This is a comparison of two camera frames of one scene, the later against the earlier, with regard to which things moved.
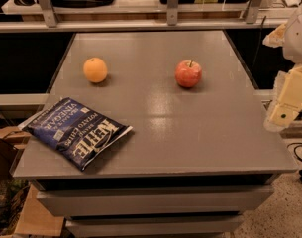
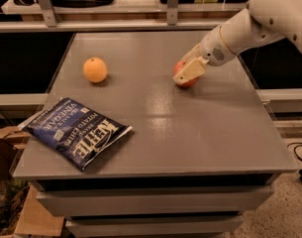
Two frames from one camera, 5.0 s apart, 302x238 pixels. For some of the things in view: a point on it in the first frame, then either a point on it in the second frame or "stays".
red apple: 188,73 stays
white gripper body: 298,37 to 214,51
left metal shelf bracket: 45,1 stays
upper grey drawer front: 105,201 stays
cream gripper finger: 276,38 to 196,53
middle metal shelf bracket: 172,4 stays
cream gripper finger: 281,117 to 195,69
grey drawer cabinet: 196,160 stays
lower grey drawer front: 153,226 stays
